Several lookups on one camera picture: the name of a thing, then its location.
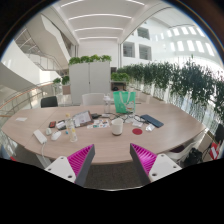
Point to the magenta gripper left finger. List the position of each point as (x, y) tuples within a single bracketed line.
[(75, 167)]

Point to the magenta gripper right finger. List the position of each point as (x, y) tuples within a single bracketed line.
[(151, 167)]

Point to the clear plastic water bottle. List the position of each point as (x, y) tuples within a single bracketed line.
[(71, 128)]

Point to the white chair right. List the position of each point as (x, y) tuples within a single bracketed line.
[(180, 156)]

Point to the red round coaster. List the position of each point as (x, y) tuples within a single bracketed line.
[(137, 131)]

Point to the white computer mouse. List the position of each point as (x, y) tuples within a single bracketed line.
[(55, 135)]

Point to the dark blue notebook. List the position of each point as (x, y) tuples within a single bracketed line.
[(152, 120)]

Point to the white power strip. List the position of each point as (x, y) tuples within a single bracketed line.
[(40, 137)]

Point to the red black phone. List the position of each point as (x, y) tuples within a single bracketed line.
[(52, 124)]

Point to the sticker sheet papers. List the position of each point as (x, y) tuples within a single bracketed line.
[(99, 123)]

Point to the white paper cup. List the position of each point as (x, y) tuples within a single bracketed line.
[(117, 126)]

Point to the green tote bag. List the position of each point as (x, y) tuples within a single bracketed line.
[(124, 101)]

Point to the white chair behind table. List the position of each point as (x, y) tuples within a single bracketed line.
[(93, 99)]

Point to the black chair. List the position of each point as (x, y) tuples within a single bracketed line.
[(49, 102)]

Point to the white paper sheet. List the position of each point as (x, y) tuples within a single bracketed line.
[(22, 119)]

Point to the clear glass bottle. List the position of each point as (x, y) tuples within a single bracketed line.
[(107, 102)]

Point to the white cabinet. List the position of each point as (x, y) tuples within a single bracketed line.
[(93, 77)]

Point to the hedge of green plants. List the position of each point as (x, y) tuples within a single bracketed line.
[(191, 82)]

